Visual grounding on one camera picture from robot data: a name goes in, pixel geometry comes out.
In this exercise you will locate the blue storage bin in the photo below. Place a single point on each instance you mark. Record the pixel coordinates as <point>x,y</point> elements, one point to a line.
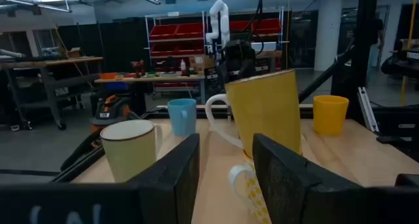
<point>115,85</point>

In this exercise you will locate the silver aluminium rail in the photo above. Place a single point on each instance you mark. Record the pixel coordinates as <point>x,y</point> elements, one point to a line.
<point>366,107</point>

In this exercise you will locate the white bottle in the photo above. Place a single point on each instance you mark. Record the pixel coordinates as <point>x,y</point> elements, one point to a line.
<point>183,65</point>

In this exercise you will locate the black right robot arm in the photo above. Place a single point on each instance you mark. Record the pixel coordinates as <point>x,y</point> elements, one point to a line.
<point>240,60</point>

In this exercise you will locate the light blue mug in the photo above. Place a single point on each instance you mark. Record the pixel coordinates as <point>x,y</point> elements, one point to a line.
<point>181,117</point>

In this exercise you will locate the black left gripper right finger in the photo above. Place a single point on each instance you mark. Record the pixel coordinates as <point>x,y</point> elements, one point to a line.
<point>281,184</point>

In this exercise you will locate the metal workbench wooden top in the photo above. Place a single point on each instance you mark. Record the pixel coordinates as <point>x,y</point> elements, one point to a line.
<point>49,86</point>

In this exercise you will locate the white mug yellow dots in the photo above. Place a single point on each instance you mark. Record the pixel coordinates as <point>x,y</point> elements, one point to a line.
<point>253,191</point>

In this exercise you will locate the white building column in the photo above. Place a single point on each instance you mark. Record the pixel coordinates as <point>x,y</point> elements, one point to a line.
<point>327,30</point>

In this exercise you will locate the wooden work table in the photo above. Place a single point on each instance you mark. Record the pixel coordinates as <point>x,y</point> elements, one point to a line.
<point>147,79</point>

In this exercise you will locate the orange-yellow mug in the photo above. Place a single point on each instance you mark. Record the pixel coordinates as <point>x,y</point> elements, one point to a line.
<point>330,116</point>

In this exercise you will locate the orange shop vacuum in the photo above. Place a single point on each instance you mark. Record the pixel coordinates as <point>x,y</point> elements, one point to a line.
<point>113,111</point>

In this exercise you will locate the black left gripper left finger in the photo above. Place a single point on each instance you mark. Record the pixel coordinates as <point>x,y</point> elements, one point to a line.
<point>176,181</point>

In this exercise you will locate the yellow pole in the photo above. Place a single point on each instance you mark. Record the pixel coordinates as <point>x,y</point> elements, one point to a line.
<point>409,37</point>

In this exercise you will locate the black Trossen machine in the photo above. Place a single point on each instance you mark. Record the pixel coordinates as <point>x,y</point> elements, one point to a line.
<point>404,63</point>

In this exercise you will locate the small cardboard box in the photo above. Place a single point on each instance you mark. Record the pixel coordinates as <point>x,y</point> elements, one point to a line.
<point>74,52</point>

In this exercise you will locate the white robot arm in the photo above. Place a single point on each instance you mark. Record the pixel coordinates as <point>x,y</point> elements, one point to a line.
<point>224,24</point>

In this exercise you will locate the rack with red bins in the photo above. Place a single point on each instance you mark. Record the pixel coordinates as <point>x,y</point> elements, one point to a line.
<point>176,30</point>

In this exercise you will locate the orange tray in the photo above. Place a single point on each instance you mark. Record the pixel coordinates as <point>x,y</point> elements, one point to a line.
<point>108,76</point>

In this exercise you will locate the pale cream mug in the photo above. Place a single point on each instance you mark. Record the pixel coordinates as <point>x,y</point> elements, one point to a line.
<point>131,152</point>

